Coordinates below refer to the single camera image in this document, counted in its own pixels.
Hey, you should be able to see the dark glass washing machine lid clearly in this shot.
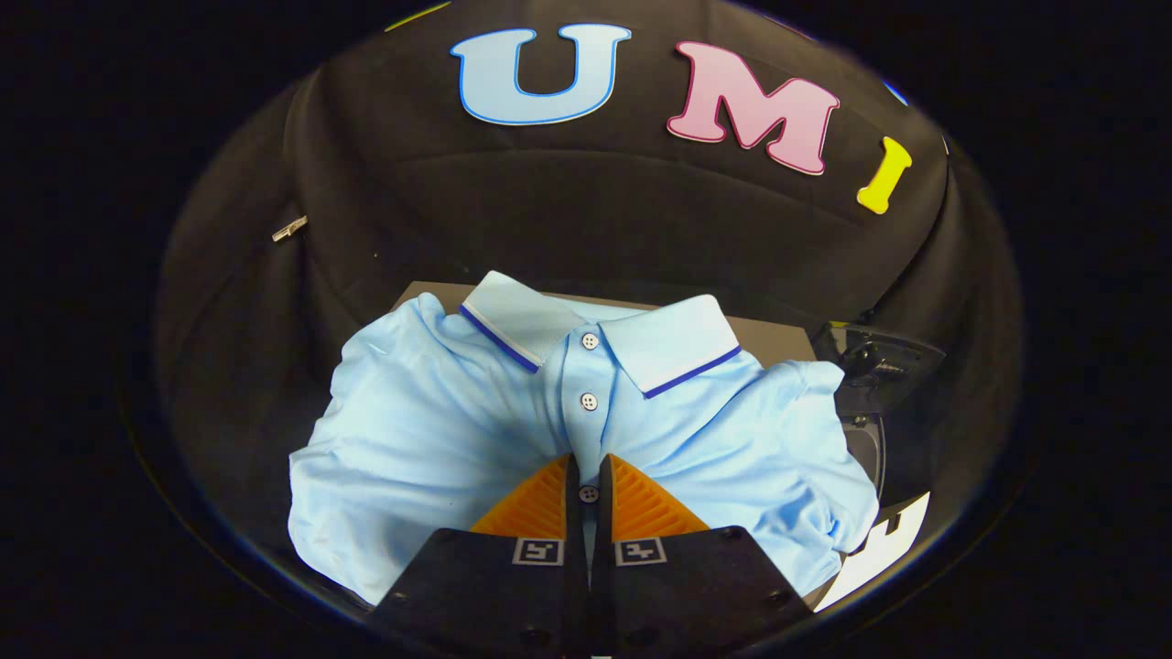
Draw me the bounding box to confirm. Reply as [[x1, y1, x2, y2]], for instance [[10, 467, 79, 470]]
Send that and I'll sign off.
[[810, 320, 946, 417]]

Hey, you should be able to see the grey box-shaped appliance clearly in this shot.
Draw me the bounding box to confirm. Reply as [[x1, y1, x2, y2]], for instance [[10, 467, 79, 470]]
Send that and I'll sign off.
[[392, 280, 818, 367]]

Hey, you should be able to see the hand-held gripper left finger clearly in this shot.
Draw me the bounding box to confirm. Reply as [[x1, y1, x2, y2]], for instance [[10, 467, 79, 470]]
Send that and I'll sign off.
[[366, 453, 589, 659]]

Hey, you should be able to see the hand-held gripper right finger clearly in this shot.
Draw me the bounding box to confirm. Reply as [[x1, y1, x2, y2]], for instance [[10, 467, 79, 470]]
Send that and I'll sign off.
[[591, 453, 816, 659]]

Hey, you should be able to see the black backdrop cloth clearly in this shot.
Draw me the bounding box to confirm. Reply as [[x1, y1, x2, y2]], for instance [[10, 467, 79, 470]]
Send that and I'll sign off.
[[156, 0, 1025, 587]]

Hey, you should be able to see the light blue polo shirt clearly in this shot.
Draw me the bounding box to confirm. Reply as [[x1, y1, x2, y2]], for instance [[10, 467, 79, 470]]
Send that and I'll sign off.
[[288, 270, 880, 607]]

